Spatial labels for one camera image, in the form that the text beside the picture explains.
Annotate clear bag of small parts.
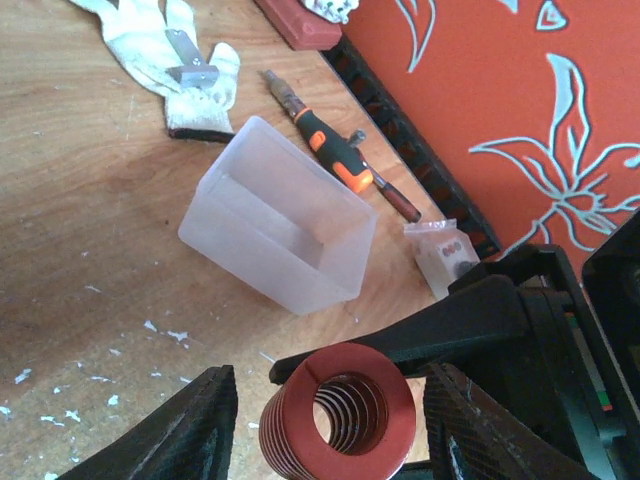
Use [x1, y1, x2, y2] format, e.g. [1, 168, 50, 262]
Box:
[404, 219, 480, 301]

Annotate white work gloves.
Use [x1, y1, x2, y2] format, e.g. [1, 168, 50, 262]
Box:
[74, 1, 241, 143]

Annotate grey metal block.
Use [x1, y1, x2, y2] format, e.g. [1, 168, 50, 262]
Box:
[166, 29, 219, 89]

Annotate black cable drag chain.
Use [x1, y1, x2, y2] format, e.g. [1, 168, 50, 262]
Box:
[319, 33, 503, 260]

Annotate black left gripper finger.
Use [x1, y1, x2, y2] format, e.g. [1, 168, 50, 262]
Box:
[61, 365, 237, 479]

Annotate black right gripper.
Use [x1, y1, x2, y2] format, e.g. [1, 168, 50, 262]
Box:
[269, 209, 640, 480]

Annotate red mat under supply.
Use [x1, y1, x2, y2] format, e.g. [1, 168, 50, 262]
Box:
[254, 0, 342, 51]

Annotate clear tray of red parts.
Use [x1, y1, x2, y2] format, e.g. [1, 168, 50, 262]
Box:
[178, 116, 378, 315]

